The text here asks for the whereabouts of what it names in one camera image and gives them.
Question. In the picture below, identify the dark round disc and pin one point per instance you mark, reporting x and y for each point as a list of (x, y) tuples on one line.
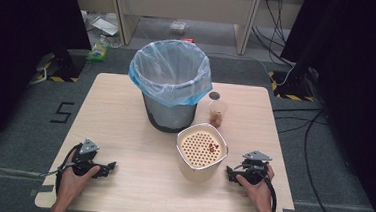
[(214, 95)]

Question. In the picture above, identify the person's right hand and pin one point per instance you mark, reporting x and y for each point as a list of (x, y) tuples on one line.
[(256, 192)]

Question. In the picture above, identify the clear plastic bags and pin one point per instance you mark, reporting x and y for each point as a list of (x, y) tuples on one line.
[(103, 26)]

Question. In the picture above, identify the black stand base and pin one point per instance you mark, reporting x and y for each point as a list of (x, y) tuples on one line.
[(63, 65), (292, 85)]

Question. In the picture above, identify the small clear packet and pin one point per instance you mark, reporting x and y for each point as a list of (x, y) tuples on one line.
[(177, 27)]

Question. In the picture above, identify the black curtain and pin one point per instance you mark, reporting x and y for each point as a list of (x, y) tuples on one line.
[(20, 40), (361, 81)]

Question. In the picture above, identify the perforated cream strainer insert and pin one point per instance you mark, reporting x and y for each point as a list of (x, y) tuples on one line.
[(198, 150)]

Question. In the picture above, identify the grey trash can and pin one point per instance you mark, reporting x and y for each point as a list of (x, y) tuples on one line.
[(170, 116)]

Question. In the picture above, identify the blue plastic trash bag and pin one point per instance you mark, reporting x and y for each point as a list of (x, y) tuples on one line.
[(170, 68)]

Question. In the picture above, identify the small red item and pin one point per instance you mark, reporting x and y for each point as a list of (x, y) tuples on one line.
[(188, 40)]

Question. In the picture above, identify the person's left hand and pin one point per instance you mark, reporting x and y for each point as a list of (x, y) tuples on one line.
[(73, 181)]

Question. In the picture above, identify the clear plastic cup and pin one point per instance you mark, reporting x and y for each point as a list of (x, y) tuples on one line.
[(217, 113)]

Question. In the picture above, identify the cream square container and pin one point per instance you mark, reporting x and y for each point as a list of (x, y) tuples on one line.
[(194, 173)]

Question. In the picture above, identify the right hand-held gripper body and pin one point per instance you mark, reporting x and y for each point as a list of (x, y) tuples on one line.
[(254, 169)]

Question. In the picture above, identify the green packet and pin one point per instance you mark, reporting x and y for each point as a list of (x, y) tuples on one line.
[(97, 52)]

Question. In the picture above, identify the brown food scraps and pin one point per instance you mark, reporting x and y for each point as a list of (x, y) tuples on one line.
[(212, 148)]

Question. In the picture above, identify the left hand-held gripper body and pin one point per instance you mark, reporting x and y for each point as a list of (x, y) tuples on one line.
[(83, 159)]

